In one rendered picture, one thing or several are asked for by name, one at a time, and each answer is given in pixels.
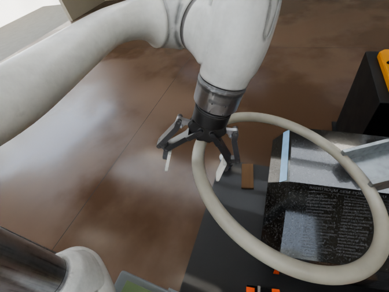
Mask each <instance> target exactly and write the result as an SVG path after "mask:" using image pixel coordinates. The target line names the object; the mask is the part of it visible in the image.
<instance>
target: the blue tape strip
mask: <svg viewBox="0 0 389 292"><path fill-rule="evenodd" d="M288 149H289V130H287V131H285V132H283V140H282V154H281V168H280V182H282V181H285V180H287V169H288Z"/></svg>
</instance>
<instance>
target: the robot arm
mask: <svg viewBox="0 0 389 292"><path fill-rule="evenodd" d="M281 3H282V0H126V1H123V2H119V3H116V4H113V5H110V6H107V7H105V8H102V9H100V10H97V11H95V12H93V13H91V14H89V15H87V16H85V17H83V18H82V19H80V20H78V21H76V22H74V23H72V24H71V25H69V26H67V27H65V28H63V29H62V30H60V31H58V32H56V33H54V34H53V35H51V36H49V37H47V38H45V39H44V40H42V41H40V42H38V43H36V44H34V45H32V46H31V47H29V48H27V49H26V50H23V51H22V52H20V53H18V54H16V55H15V56H13V57H11V58H9V59H7V60H5V61H3V62H1V63H0V146H2V145H4V144H5V143H6V142H8V141H10V140H11V139H13V138H14V137H16V136H17V135H19V134H20V133H22V132H23V131H24V130H26V129H27V128H29V127H30V126H31V125H33V124H34V123H35V122H36V121H38V120H39V119H40V118H41V117H43V116H44V115H45V114H46V113H47V112H49V111H50V110H51V109H52V108H53V107H54V106H55V105H56V104H57V103H58V102H59V101H60V100H61V99H62V98H63V97H65V96H66V95H67V94H68V93H69V92H70V91H71V90H72V89H73V88H74V87H75V86H76V85H77V84H78V83H79V82H80V81H81V80H82V79H83V78H84V77H85V76H86V75H87V74H88V73H89V72H90V71H91V70H92V69H93V68H94V67H95V66H96V65H97V64H98V63H99V62H100V61H101V60H102V59H103V58H104V57H105V56H106V55H107V54H109V53H110V52H111V51H112V50H113V49H114V48H116V47H117V46H119V45H121V44H123V43H126V42H130V41H136V40H143V41H147V42H148V43H149V44H150V45H151V46H153V47H154V48H170V49H179V50H182V49H183V48H185V49H186V50H188V51H190V52H191V54H192V55H193V56H194V58H195V59H196V61H197V62H198V63H199V64H200V72H199V74H198V80H197V84H196V88H195V92H194V101H195V107H194V111H193V115H192V117H191V118H190V119H186V118H183V116H182V114H178V115H177V118H176V120H175V122H174V123H173V124H172V125H171V126H170V127H169V128H168V129H167V130H166V131H165V132H164V133H163V134H162V135H161V136H160V138H159V139H158V142H157V146H156V147H157V148H162V149H163V159H165V160H167V162H166V167H165V171H168V166H169V162H170V157H171V152H172V149H174V148H176V147H177V146H179V145H181V144H183V143H185V142H187V141H191V140H193V139H197V140H198V141H205V142H207V143H210V142H214V144H215V146H216V147H218V149H219V151H220V152H221V154H222V156H223V158H222V160H221V162H220V165H219V167H218V169H217V171H216V181H219V180H220V178H221V175H222V173H223V171H228V169H229V167H232V163H236V164H240V154H239V150H238V143H237V139H238V127H237V126H233V128H229V127H226V126H227V123H228V121H229V119H230V116H231V114H233V113H235V112H236V111H237V109H238V106H239V104H240V101H241V99H242V97H243V95H244V93H245V91H246V89H247V86H248V84H249V82H250V80H251V79H252V78H253V77H254V75H255V74H256V73H257V71H258V69H259V67H260V65H261V64H262V62H263V59H264V58H265V55H266V53H267V50H268V48H269V46H270V43H271V40H272V37H273V34H274V31H275V28H276V25H277V21H278V17H279V14H280V9H281ZM185 125H188V128H187V130H185V131H184V132H182V133H181V134H179V135H177V136H175V137H173V138H172V139H170V138H171V137H172V136H173V135H174V134H175V133H176V132H177V131H178V130H179V128H183V127H184V126H185ZM225 134H228V137H230V139H232V148H233V153H234V155H231V153H230V152H229V150H228V148H227V146H226V145H225V143H224V141H223V139H222V136H224V135H225ZM0 292H116V289H115V286H114V284H113V281H112V279H111V276H110V274H109V272H108V270H107V268H106V266H105V264H104V263H103V261H102V259H101V257H100V256H99V255H98V254H97V253H96V252H95V251H93V250H91V249H89V248H87V247H83V246H75V247H70V248H68V249H65V250H63V251H61V252H58V253H56V254H54V253H52V252H50V251H48V250H46V249H44V248H42V247H40V246H37V245H35V244H33V243H31V242H29V241H27V240H25V239H23V238H21V237H19V236H17V235H15V234H13V233H11V232H9V231H7V230H5V229H3V228H1V227H0Z"/></svg>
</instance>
